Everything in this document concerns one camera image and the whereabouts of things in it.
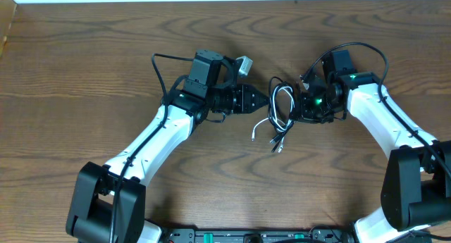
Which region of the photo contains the black usb cable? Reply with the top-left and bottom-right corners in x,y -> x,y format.
267,76 -> 300,153

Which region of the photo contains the white usb cable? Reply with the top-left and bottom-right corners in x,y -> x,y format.
251,86 -> 296,154

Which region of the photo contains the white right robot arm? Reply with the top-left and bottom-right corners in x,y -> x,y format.
291,72 -> 450,242

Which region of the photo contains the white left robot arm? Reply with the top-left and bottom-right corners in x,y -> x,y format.
66,84 -> 268,242

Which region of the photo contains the wooden side panel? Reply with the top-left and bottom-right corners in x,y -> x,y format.
0,0 -> 17,55

